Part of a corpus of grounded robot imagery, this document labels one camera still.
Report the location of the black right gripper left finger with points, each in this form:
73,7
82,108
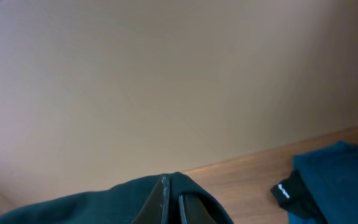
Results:
156,208

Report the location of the black shirt with white logo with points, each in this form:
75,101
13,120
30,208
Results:
294,197

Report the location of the blue garment pile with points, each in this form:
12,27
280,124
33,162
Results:
331,176

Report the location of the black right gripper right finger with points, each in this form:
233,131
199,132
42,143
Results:
192,210

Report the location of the black shorts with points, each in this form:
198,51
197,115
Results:
119,204

